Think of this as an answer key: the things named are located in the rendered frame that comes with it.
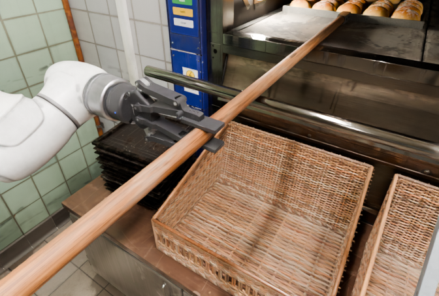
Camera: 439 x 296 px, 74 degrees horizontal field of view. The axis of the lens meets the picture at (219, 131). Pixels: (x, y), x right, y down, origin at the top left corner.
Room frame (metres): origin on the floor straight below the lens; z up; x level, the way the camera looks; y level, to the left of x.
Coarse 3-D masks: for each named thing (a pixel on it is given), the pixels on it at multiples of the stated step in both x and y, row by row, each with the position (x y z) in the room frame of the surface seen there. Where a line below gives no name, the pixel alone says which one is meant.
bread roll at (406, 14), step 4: (404, 8) 1.18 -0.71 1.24; (408, 8) 1.18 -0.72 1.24; (396, 12) 1.18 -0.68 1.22; (400, 12) 1.17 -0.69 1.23; (404, 12) 1.16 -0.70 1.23; (408, 12) 1.15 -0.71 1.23; (412, 12) 1.15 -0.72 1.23; (416, 12) 1.15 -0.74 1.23; (392, 16) 1.19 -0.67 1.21; (396, 16) 1.17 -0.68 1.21; (400, 16) 1.16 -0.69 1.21; (404, 16) 1.15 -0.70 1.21; (408, 16) 1.14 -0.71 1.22; (412, 16) 1.14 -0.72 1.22; (416, 16) 1.14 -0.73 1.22
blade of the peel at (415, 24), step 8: (288, 8) 1.39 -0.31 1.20; (296, 8) 1.37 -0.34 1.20; (304, 8) 1.35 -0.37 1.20; (312, 8) 1.33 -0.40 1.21; (320, 16) 1.31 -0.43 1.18; (328, 16) 1.29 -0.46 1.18; (336, 16) 1.27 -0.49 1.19; (352, 16) 1.24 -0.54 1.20; (360, 16) 1.22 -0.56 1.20; (368, 16) 1.21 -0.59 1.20; (376, 16) 1.19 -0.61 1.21; (424, 16) 1.26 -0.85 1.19; (384, 24) 1.17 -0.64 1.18; (392, 24) 1.16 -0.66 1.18; (400, 24) 1.14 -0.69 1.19; (408, 24) 1.13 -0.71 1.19; (416, 24) 1.12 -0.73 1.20
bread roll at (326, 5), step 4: (316, 4) 1.35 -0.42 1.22; (320, 4) 1.33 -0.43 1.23; (324, 4) 1.32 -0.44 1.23; (328, 4) 1.32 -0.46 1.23; (332, 4) 1.32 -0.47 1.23; (316, 8) 1.33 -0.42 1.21; (320, 8) 1.32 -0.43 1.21; (324, 8) 1.31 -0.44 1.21; (328, 8) 1.31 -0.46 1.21; (332, 8) 1.31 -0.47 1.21
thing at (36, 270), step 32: (320, 32) 0.95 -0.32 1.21; (288, 64) 0.69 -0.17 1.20; (256, 96) 0.54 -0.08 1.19; (160, 160) 0.32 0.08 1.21; (128, 192) 0.26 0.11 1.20; (96, 224) 0.21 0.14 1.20; (32, 256) 0.17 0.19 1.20; (64, 256) 0.18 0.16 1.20; (0, 288) 0.14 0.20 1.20; (32, 288) 0.15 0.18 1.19
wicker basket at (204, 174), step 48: (288, 144) 0.86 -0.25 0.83; (192, 192) 0.78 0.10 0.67; (288, 192) 0.79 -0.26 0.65; (336, 192) 0.72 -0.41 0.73; (192, 240) 0.52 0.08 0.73; (240, 240) 0.63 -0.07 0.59; (288, 240) 0.63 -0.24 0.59; (336, 240) 0.63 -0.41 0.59; (240, 288) 0.44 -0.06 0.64; (288, 288) 0.46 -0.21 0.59; (336, 288) 0.38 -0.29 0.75
